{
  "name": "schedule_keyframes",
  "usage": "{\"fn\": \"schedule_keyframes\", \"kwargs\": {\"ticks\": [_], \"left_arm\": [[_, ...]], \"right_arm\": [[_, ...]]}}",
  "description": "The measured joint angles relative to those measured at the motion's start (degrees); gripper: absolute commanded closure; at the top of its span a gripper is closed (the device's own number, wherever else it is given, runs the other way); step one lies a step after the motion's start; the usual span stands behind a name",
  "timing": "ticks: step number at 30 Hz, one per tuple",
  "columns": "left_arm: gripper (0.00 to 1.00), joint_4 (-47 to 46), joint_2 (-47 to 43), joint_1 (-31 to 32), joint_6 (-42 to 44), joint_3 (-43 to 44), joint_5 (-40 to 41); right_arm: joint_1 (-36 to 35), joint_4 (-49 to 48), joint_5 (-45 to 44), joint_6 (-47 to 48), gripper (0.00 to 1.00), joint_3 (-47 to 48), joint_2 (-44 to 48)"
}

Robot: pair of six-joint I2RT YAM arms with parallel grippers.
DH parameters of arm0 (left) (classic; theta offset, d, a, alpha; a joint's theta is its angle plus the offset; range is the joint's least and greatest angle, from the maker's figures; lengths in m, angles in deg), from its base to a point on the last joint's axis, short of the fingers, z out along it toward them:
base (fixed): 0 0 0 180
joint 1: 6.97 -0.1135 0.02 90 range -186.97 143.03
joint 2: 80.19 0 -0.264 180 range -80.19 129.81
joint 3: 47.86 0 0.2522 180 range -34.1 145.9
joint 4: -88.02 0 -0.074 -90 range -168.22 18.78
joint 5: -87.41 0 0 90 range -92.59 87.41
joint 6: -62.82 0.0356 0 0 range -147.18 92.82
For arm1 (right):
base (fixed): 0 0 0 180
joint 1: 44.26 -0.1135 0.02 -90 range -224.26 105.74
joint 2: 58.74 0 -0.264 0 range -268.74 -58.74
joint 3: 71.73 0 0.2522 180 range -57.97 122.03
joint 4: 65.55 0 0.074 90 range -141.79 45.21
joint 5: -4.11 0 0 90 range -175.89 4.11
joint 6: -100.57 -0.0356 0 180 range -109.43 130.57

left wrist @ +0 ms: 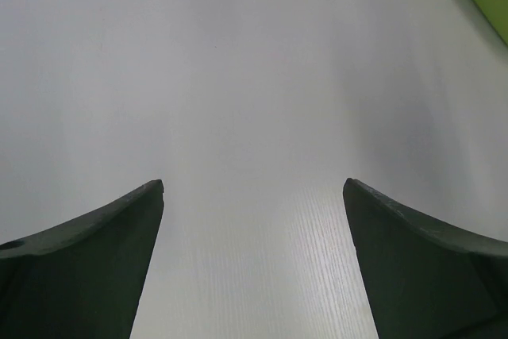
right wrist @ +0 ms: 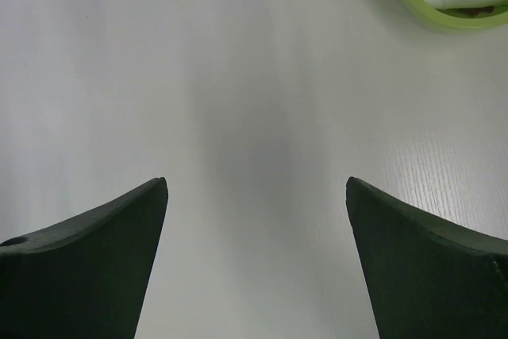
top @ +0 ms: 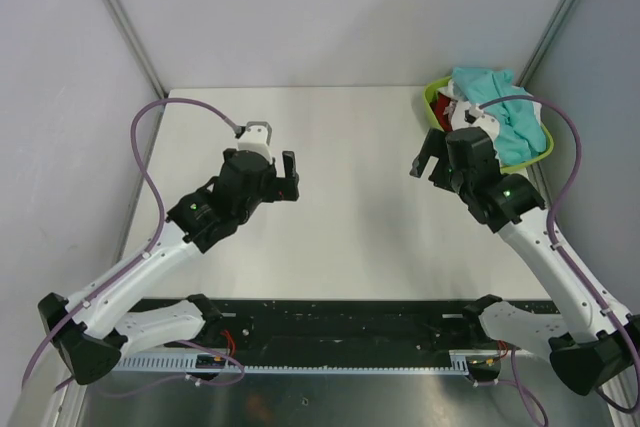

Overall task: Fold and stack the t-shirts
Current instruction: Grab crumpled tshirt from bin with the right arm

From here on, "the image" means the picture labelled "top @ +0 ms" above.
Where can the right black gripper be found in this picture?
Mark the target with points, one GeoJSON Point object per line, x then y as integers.
{"type": "Point", "coordinates": [435, 145]}

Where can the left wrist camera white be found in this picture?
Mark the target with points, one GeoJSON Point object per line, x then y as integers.
{"type": "Point", "coordinates": [256, 138]}

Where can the aluminium frame post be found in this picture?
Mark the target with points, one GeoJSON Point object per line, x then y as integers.
{"type": "Point", "coordinates": [134, 45]}
{"type": "Point", "coordinates": [552, 30]}

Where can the green plastic basket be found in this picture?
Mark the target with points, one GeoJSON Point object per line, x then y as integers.
{"type": "Point", "coordinates": [429, 95]}

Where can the red t shirt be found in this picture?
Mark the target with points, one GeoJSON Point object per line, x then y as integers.
{"type": "Point", "coordinates": [440, 107]}

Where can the white t shirt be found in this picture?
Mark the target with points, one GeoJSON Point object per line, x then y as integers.
{"type": "Point", "coordinates": [514, 126]}

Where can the left aluminium frame post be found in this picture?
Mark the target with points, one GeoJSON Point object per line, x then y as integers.
{"type": "Point", "coordinates": [134, 45]}

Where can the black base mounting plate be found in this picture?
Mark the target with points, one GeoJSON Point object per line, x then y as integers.
{"type": "Point", "coordinates": [442, 324]}

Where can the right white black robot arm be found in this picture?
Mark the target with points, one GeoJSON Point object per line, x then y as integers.
{"type": "Point", "coordinates": [592, 337]}

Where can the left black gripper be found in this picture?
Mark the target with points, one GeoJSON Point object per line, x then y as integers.
{"type": "Point", "coordinates": [281, 188]}

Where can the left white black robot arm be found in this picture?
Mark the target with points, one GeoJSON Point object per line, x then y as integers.
{"type": "Point", "coordinates": [95, 328]}

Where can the teal t shirt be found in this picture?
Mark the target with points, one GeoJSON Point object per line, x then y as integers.
{"type": "Point", "coordinates": [488, 99]}

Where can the grey slotted cable duct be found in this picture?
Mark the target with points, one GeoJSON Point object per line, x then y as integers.
{"type": "Point", "coordinates": [193, 362]}

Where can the right aluminium frame post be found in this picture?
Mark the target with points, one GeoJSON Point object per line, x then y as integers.
{"type": "Point", "coordinates": [552, 30]}

